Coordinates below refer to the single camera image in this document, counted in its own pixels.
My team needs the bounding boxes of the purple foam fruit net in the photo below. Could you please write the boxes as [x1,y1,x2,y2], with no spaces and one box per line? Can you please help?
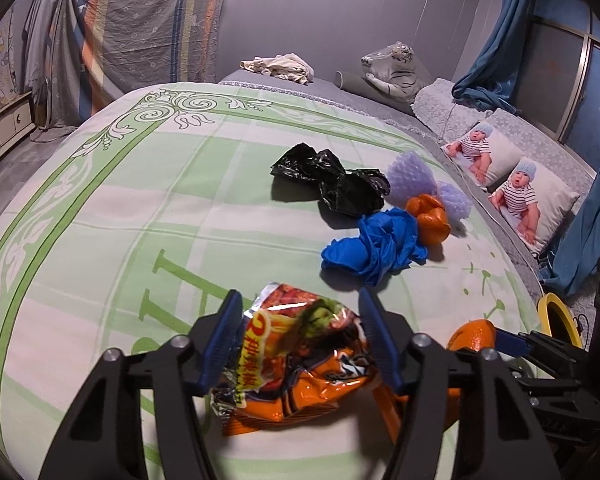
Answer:
[436,182,472,225]
[386,151,439,207]

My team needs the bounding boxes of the baby print pillow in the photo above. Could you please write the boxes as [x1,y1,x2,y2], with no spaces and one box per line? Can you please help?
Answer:
[441,122,524,187]
[487,157,581,256]

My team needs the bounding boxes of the whole orange fruit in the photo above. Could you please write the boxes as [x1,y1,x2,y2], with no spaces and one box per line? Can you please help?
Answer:
[447,319,497,354]

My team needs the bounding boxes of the grey lace-trimmed bedspread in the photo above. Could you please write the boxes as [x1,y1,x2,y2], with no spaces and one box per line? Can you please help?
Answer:
[217,69,431,132]

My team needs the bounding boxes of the beige crumpled clothes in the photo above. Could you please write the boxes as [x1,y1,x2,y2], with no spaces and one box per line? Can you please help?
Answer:
[239,53,313,86]

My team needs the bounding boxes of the low white drawer cabinet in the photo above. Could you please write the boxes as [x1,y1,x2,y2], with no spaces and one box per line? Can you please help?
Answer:
[0,91,35,181]

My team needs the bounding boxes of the pale grey embossed cover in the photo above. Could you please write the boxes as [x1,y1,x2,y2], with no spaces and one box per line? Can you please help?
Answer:
[412,78,598,196]

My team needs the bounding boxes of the orange snack wrapper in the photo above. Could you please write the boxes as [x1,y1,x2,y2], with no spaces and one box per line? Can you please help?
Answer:
[211,282,406,436]

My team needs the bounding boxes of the crumpled blue plastic bag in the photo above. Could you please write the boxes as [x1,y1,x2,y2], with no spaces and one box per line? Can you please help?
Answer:
[321,208,429,289]

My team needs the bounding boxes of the grey bolster pillow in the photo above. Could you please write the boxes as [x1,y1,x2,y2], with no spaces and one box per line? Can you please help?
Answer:
[336,71,416,116]

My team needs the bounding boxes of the white tiger plush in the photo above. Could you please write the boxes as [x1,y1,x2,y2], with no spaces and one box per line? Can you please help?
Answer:
[361,42,433,102]

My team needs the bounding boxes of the yellow round bin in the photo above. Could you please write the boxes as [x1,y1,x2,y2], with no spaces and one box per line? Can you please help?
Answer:
[537,292,584,350]

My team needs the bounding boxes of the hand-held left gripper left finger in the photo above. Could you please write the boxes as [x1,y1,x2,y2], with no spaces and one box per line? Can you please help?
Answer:
[45,290,244,480]

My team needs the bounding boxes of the striped sheet over wardrobe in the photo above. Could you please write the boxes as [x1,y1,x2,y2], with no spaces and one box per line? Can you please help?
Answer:
[72,0,233,122]

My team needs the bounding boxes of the metal frame window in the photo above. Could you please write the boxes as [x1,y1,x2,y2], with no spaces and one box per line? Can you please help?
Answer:
[525,0,600,161]

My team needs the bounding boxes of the green patterned blanket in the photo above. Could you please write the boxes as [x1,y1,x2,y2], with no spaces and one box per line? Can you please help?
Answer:
[0,81,556,480]

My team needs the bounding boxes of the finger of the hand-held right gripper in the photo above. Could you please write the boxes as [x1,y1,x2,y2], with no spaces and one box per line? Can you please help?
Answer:
[492,329,535,360]

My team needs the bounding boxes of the black plastic bag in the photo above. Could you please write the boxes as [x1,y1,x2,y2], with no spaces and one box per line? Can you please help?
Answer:
[271,142,392,219]

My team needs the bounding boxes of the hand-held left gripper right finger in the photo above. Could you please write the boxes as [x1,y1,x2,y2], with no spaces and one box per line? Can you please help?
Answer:
[357,287,563,480]

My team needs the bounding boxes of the hanging grey cloth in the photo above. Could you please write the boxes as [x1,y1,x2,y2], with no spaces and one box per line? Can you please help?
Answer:
[22,0,88,143]

